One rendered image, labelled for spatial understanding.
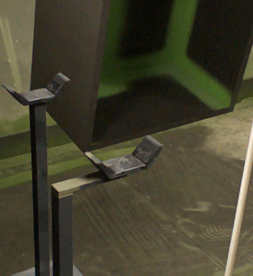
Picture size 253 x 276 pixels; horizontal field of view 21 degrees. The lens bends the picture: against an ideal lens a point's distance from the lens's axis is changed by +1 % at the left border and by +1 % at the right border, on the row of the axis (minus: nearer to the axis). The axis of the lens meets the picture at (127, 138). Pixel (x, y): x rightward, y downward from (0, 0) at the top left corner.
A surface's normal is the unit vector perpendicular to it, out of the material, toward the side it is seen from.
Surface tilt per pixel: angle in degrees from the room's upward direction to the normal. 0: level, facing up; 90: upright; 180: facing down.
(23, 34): 57
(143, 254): 0
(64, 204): 90
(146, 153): 45
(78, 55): 90
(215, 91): 90
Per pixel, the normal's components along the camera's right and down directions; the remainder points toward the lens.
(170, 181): 0.03, -0.89
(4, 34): 0.47, -0.15
